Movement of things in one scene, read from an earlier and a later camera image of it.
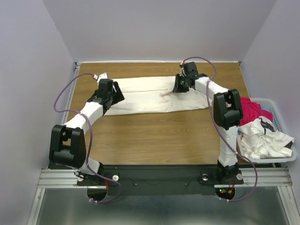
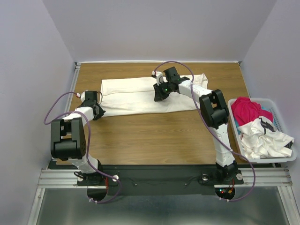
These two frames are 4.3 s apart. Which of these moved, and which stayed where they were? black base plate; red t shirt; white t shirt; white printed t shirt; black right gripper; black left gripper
Moved: black left gripper; black right gripper
Stayed: red t shirt; black base plate; white printed t shirt; white t shirt
